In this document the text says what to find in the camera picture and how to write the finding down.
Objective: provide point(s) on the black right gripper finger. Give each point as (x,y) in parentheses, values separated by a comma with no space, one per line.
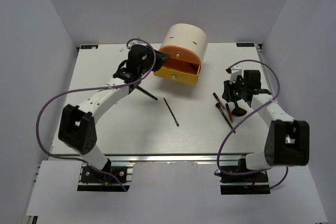
(226,97)
(227,85)

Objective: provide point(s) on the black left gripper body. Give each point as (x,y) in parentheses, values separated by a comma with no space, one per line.
(149,60)

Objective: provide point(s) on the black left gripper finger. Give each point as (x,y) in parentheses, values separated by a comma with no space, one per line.
(159,63)
(160,56)

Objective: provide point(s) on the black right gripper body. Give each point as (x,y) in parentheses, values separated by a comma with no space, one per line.
(236,90)

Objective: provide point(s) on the orange organizer drawer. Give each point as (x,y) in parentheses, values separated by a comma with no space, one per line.
(180,53)

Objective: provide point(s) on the yellow organizer drawer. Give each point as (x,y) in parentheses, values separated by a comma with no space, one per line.
(179,71)

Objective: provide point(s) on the cream cylindrical makeup organizer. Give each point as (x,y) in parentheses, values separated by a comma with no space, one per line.
(187,36)

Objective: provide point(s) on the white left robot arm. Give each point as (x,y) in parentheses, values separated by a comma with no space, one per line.
(78,123)

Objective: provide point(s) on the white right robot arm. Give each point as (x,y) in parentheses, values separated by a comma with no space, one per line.
(287,142)

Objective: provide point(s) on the slim black makeup brush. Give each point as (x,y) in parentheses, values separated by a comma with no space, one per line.
(218,106)

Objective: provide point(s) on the black fan makeup brush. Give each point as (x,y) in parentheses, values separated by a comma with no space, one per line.
(238,111)

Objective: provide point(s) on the black powder brush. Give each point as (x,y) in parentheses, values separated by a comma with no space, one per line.
(146,93)

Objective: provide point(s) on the blue right corner label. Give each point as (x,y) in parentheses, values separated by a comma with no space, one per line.
(245,44)

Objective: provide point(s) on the blue corner label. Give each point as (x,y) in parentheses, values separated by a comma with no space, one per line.
(245,44)
(83,47)

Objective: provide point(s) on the thin black mascara wand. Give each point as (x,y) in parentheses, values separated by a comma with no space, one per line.
(171,112)

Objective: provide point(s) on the blue left corner label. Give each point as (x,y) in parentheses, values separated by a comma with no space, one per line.
(83,47)

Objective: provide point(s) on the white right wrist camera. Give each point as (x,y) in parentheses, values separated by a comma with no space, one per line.
(234,72)

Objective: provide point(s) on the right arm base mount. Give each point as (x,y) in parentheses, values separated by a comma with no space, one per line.
(251,184)

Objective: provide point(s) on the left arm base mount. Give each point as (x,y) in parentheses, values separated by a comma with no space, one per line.
(93,181)

